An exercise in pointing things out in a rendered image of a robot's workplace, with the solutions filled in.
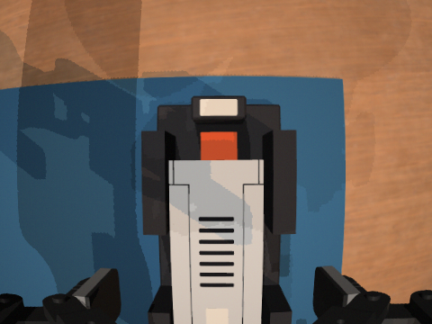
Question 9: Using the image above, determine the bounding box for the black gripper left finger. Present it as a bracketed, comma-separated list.
[0, 268, 122, 324]

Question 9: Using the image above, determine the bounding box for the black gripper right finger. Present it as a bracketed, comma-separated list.
[312, 265, 432, 324]

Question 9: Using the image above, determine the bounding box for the grey rectangular cover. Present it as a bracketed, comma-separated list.
[168, 160, 264, 324]

